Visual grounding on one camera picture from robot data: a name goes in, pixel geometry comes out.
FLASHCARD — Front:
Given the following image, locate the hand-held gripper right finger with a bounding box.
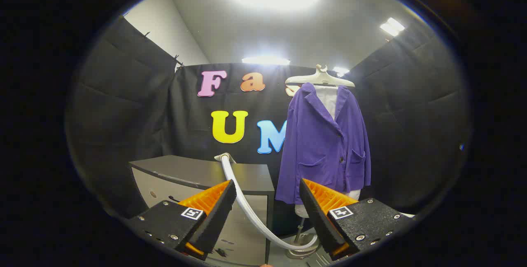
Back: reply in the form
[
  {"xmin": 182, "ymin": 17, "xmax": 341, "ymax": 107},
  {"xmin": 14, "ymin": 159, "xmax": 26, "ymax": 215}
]
[{"xmin": 299, "ymin": 178, "xmax": 415, "ymax": 261}]

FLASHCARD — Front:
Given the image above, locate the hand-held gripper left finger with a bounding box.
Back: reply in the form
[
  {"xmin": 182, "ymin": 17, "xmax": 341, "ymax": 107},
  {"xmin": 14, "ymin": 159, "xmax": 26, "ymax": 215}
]
[{"xmin": 128, "ymin": 179, "xmax": 238, "ymax": 261}]

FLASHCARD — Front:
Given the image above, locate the white garment steamer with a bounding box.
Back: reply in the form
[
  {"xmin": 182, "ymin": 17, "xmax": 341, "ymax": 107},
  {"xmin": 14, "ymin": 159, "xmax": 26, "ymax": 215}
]
[{"xmin": 214, "ymin": 152, "xmax": 319, "ymax": 252}]

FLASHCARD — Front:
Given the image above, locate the purple corduroy jacket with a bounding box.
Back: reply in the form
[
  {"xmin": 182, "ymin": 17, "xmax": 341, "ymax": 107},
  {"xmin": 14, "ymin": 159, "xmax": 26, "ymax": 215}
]
[{"xmin": 275, "ymin": 82, "xmax": 372, "ymax": 205}]

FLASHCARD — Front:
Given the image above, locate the white clothes hanger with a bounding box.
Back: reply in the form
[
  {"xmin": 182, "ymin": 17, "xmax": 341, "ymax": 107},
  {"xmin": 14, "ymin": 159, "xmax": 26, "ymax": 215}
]
[{"xmin": 285, "ymin": 64, "xmax": 355, "ymax": 89}]

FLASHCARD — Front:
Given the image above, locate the metal mannequin stand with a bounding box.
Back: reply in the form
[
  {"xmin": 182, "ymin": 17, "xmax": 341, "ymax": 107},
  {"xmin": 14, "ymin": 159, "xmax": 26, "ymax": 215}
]
[{"xmin": 286, "ymin": 215, "xmax": 319, "ymax": 259}]

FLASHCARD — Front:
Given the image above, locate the grey cabinet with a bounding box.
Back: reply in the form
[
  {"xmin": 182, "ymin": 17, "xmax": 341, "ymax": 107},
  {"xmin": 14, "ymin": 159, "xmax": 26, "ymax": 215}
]
[{"xmin": 128, "ymin": 155, "xmax": 275, "ymax": 267}]

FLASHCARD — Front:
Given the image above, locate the white mannequin torso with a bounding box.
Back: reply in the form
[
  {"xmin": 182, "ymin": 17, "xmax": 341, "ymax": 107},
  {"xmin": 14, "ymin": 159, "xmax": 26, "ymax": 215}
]
[{"xmin": 294, "ymin": 85, "xmax": 362, "ymax": 219}]

